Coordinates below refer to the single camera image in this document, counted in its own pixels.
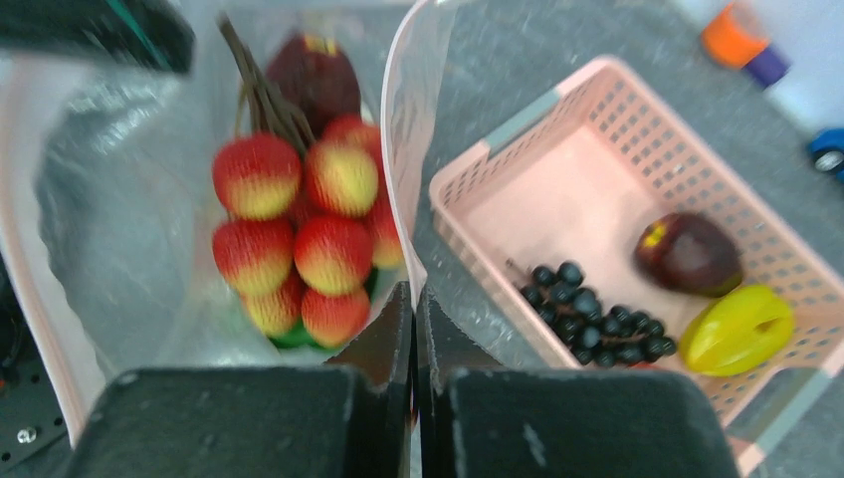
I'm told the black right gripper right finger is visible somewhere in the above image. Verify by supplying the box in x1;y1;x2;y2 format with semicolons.
415;289;739;477

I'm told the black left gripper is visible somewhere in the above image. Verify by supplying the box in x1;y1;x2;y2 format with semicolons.
1;0;195;75

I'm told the blue toy car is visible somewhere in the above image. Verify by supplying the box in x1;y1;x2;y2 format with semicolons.
807;127;844;183

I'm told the clear zip top bag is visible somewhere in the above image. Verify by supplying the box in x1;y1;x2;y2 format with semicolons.
1;1;457;441

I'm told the red lychee bunch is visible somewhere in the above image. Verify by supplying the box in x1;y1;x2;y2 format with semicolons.
210;19;403;340

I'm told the yellow star fruit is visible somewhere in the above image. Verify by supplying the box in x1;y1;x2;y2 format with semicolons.
679;284;795;377

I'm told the black grape bunch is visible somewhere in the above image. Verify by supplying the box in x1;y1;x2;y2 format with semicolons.
501;258;679;368

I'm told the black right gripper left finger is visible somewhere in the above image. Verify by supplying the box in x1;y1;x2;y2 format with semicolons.
67;282;413;477

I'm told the green white bok choy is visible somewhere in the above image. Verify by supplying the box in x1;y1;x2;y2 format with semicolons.
244;270;379;350

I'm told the purple block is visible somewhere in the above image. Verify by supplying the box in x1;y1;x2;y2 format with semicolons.
742;44;790;89

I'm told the dark red apple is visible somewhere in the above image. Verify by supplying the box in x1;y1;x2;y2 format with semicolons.
633;212;744;298

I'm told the pink plastic basket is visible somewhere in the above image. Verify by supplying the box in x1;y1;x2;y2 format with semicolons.
429;56;843;475

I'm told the dark purple fruit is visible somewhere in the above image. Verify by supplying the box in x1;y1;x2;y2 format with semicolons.
266;33;361;136

